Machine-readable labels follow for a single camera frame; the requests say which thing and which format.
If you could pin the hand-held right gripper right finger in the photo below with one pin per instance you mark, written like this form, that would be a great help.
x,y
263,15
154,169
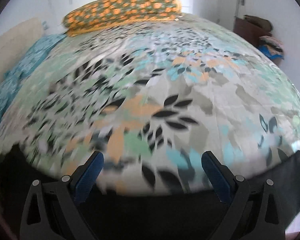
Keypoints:
x,y
218,177

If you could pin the orange floral pillow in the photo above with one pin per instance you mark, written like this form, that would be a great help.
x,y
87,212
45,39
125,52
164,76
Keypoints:
x,y
122,10

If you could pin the black pants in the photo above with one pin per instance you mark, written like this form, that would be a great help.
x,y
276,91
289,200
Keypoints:
x,y
155,215

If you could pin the pile of clothes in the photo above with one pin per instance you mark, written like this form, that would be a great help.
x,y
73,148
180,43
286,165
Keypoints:
x,y
271,46

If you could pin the brown wooden cabinet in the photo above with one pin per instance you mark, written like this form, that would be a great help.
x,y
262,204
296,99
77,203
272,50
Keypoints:
x,y
250,35

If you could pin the blue patterned pillow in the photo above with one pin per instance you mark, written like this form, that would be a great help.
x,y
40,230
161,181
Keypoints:
x,y
5,100
37,52

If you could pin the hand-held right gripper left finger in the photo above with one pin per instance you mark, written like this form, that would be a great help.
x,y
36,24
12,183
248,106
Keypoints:
x,y
88,175

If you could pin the floral bed sheet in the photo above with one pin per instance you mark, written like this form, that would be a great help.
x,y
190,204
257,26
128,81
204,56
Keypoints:
x,y
150,92

